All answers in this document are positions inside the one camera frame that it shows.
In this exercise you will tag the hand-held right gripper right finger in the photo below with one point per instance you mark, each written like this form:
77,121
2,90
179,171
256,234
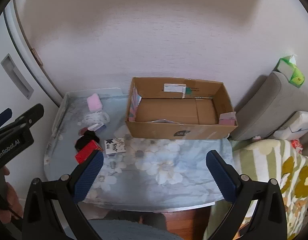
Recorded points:
220,177

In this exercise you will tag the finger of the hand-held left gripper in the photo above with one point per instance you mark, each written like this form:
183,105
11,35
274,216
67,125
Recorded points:
31,115
2,117

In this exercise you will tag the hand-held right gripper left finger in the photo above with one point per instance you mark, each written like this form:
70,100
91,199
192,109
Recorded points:
90,175

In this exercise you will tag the red box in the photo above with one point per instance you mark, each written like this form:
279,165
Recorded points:
87,152

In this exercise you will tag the black cosmetic jar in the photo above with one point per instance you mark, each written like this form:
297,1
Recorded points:
81,145

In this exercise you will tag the long pink box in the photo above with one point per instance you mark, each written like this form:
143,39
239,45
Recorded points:
97,127

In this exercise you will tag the clear bag of floss picks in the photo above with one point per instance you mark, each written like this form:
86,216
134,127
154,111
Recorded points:
92,117

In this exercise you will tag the pink fluffy sponge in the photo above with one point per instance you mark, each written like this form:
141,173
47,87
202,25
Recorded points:
94,102

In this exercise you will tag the brown cardboard box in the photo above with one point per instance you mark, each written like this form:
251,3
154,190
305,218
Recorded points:
169,112

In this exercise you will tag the person's left hand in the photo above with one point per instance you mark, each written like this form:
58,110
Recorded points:
16,207

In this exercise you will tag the white printed packet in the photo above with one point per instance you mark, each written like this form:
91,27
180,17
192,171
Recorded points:
115,146

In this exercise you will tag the green yellow floral blanket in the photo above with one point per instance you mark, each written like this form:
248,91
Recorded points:
264,160

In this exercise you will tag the beige hinge plate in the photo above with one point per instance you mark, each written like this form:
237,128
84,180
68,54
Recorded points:
37,57

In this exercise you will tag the small pink box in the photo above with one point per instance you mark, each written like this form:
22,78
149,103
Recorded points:
228,119

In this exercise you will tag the white door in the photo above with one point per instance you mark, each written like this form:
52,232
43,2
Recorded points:
9,42

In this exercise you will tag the grey sofa cushion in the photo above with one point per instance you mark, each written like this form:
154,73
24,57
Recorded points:
264,110

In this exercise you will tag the colourful printed paper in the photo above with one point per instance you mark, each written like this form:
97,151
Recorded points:
134,105

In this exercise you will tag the red white patterned packet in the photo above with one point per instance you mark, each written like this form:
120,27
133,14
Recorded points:
297,146

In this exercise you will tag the white tissue pack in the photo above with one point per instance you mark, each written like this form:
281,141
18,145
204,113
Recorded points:
296,125

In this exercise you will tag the green tissue pack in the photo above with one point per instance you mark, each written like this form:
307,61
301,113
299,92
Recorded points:
292,72

